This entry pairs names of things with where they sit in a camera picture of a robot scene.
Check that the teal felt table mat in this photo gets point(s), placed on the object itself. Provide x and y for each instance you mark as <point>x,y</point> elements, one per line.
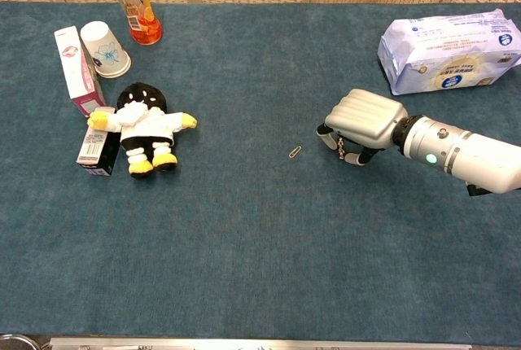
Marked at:
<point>244,236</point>

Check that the white pink carton box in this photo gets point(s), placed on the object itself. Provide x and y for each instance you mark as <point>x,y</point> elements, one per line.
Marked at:
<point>77,69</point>

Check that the white blue tissue pack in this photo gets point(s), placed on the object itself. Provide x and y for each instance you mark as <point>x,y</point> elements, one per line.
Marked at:
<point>447,53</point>

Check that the white paper cup blue flower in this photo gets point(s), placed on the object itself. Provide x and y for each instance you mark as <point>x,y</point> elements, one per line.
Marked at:
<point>104,49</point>

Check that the silver metal rail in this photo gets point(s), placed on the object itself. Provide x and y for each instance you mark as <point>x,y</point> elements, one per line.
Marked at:
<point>260,344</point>

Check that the round metal rimmed object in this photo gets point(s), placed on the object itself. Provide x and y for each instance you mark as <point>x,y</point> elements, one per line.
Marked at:
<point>16,342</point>

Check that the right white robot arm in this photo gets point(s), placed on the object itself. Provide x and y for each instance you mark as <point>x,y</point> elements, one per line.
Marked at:
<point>456,150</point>

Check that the black white plush doll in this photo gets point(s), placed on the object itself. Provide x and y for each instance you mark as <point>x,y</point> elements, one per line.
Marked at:
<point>144,126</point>

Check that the metal bead chain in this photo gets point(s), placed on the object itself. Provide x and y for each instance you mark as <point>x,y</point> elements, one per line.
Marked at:
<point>340,149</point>

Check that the orange drink plastic bottle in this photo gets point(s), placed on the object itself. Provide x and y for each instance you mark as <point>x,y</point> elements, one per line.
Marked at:
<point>138,4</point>

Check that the small metal paper clip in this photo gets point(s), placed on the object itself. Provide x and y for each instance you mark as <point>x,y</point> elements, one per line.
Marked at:
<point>295,152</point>

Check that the black box with barcode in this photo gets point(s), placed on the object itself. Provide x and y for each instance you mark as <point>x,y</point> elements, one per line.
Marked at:
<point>97,150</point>

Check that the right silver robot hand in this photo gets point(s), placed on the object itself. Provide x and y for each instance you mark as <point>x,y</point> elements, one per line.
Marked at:
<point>366,118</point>

